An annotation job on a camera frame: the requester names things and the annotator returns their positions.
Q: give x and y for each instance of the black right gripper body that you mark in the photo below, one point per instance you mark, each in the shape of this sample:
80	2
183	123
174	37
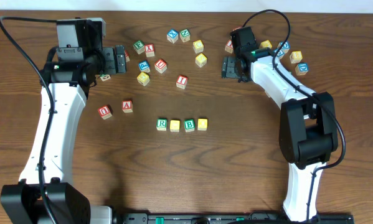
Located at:
233	67

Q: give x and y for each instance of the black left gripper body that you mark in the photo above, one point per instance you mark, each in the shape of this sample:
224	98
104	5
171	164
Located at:
110	59

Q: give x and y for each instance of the yellow o block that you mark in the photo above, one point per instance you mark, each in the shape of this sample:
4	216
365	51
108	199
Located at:
202	124
175	125

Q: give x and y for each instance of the green B block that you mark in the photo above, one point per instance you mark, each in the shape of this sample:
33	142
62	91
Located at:
189	125

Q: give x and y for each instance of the green R block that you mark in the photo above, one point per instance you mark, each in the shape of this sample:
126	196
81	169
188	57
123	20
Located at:
161	124

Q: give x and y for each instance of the yellow O block front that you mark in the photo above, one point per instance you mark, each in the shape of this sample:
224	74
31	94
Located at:
175	125

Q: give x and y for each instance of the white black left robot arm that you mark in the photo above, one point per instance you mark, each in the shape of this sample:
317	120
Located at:
44	192

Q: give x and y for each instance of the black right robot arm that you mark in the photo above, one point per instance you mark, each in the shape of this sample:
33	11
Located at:
309	131

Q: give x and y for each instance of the green J block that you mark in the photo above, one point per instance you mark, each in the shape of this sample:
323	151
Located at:
105	77

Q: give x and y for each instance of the red G block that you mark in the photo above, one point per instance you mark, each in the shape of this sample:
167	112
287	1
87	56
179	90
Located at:
127	57

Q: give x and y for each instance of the red I block right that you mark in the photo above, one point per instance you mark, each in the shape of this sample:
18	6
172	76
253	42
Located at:
229	47

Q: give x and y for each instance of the red i block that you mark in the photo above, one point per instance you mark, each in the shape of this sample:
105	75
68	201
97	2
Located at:
229	47
181	82

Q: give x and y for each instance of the green F block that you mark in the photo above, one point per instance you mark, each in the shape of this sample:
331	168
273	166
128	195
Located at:
139	47

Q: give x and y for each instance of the blue P block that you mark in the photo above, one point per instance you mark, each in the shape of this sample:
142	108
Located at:
144	66

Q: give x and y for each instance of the yellow block soccer side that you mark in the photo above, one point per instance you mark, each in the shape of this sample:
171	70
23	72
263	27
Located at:
265	44

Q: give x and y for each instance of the yellow block lower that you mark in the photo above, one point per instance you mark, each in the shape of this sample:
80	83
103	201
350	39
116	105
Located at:
201	60

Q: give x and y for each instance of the yellow block by P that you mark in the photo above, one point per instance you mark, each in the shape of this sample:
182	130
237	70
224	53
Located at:
143	78

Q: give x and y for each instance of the red Y block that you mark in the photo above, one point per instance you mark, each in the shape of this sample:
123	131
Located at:
149	50

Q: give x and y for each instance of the blue 5 block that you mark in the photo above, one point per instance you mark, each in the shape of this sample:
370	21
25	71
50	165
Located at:
280	53

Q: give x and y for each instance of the yellow block upper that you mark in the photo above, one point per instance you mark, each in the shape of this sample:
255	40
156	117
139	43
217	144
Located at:
198	46

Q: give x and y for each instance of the red A block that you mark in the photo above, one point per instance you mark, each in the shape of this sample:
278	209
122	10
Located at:
127	106

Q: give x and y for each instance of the blue D block upper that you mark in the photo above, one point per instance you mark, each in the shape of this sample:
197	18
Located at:
285	47

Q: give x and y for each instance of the blue d block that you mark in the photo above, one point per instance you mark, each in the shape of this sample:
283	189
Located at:
302	69
285	47

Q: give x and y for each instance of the red U block middle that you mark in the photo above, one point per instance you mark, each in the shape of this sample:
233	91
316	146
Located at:
160	66

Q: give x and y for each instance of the red u block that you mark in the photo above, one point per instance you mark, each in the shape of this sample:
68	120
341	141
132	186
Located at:
105	112
160	66

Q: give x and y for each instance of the red U block near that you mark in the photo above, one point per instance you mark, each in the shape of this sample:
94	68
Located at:
105	112

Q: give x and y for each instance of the red I block left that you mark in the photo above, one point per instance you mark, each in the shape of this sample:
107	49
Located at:
181	82

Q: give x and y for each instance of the yellow 8 block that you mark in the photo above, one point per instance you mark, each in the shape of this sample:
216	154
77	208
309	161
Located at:
296	57

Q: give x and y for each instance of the green N block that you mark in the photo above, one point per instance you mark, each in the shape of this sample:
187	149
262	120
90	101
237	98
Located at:
185	35

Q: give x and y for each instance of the blue D block right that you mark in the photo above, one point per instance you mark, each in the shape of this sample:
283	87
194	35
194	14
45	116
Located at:
302	69

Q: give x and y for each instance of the blue X block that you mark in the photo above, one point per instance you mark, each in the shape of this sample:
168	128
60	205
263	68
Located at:
172	36

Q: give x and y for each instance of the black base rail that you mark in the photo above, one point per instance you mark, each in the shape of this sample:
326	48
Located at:
255	217

